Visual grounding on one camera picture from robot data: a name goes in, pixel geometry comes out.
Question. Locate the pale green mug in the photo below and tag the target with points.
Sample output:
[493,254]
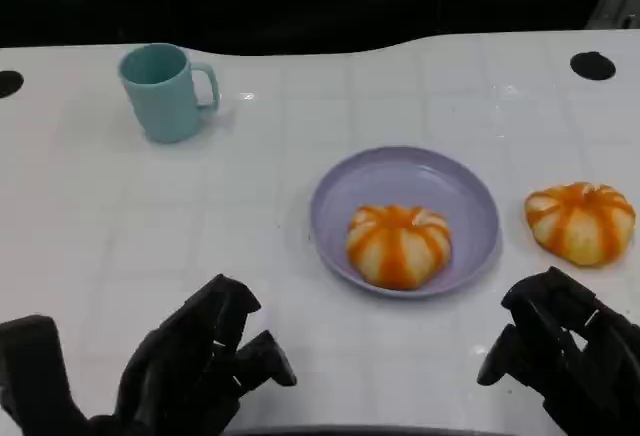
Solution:
[165,106]

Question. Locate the black round table grommet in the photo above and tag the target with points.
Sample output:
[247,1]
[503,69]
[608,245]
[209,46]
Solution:
[593,65]
[9,84]

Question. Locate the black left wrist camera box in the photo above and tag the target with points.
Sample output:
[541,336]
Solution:
[32,376]

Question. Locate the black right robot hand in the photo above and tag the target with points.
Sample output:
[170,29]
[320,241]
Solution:
[575,341]

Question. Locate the orange white toy bread roll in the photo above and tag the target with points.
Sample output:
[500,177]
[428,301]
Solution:
[580,226]
[400,248]

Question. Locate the lilac plate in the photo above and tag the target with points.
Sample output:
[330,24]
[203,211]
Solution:
[395,176]

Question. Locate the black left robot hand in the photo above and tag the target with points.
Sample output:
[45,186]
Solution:
[180,366]

